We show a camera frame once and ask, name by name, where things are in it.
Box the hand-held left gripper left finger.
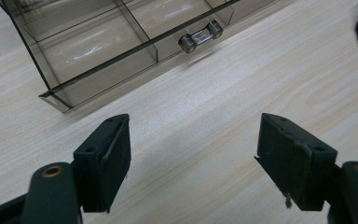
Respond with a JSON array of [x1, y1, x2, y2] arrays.
[[72, 113, 132, 215]]

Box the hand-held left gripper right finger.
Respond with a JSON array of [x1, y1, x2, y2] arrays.
[[254, 112, 338, 212]]

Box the smoky transparent acrylic drawer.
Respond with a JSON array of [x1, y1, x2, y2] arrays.
[[0, 0, 278, 114]]

